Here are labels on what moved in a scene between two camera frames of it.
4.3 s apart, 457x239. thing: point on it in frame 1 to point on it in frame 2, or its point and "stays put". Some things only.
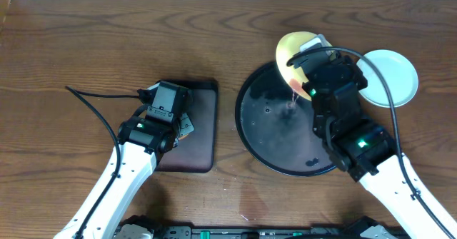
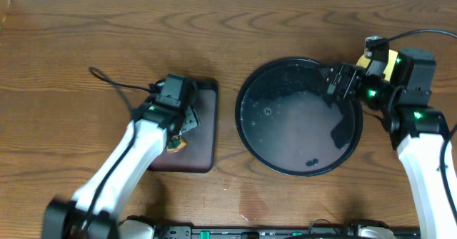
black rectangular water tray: (196, 152) stays put
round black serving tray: (275, 125) stays put
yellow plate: (289, 48) to (363, 62)
